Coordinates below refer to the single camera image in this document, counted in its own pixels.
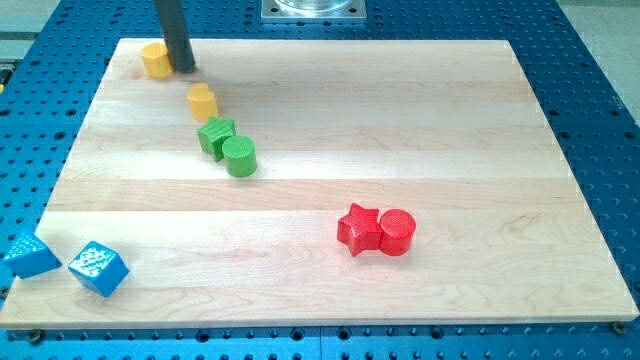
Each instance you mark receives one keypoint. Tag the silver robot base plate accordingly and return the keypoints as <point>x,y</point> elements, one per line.
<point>273,10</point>

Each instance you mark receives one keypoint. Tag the yellow heart block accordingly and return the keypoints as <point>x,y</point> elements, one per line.
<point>202,102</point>

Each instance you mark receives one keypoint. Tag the red cylinder block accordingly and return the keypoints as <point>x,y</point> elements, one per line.
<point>398,227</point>

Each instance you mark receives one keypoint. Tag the blue triangle block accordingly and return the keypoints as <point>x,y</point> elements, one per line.
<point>29,256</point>

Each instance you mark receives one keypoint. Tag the wooden board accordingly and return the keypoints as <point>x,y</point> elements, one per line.
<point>449,131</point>

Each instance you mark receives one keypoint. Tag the blue cube block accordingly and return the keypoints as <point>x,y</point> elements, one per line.
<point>98,268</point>

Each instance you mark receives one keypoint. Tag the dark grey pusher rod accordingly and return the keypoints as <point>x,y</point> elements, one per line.
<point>176,35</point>

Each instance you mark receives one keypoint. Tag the green cylinder block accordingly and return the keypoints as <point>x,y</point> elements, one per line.
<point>240,156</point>

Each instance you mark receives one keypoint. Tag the green star block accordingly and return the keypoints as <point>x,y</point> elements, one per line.
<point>213,134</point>

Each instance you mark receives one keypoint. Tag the yellow hexagon block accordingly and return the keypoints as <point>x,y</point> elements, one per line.
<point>156,60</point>

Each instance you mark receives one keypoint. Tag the blue perforated metal table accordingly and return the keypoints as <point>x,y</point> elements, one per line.
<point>51,91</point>

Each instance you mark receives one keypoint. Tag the red star block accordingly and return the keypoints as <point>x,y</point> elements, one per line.
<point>359,229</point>

